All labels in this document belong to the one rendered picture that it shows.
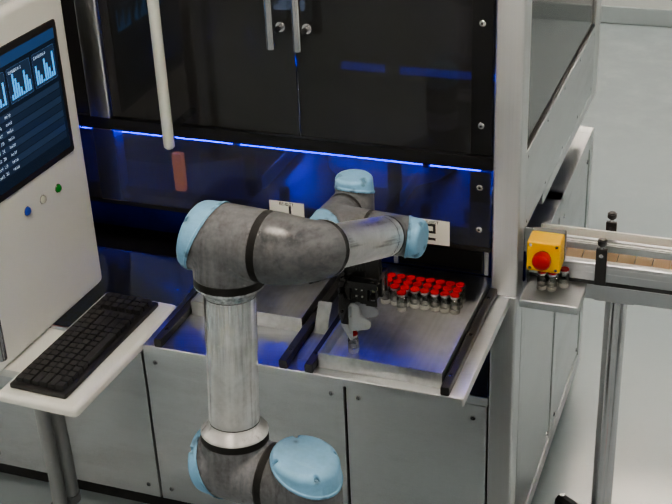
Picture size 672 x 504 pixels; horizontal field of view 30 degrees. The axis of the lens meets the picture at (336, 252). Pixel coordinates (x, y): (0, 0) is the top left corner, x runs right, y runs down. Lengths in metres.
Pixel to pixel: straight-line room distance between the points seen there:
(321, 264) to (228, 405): 0.31
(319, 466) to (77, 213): 1.12
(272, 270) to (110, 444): 1.66
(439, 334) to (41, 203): 0.92
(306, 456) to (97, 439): 1.48
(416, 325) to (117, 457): 1.15
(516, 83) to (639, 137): 3.31
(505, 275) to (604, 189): 2.61
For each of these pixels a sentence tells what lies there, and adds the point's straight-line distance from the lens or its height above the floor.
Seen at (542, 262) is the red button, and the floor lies 1.00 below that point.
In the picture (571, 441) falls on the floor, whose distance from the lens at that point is 3.84.
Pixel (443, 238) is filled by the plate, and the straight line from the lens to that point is 2.76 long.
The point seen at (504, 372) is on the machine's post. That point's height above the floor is 0.68.
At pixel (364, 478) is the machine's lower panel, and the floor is 0.30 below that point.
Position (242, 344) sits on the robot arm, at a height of 1.21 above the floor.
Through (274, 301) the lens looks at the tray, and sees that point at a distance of 2.79.
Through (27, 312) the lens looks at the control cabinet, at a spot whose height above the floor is 0.89.
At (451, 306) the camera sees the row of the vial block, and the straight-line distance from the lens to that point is 2.71.
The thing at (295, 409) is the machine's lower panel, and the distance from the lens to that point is 3.15.
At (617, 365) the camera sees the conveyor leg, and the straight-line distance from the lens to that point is 3.01.
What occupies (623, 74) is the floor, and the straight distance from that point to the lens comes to 6.60.
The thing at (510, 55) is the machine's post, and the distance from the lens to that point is 2.55.
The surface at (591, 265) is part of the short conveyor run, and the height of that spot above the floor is 0.93.
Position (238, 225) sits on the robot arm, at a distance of 1.93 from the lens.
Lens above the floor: 2.30
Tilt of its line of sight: 28 degrees down
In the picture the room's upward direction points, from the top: 3 degrees counter-clockwise
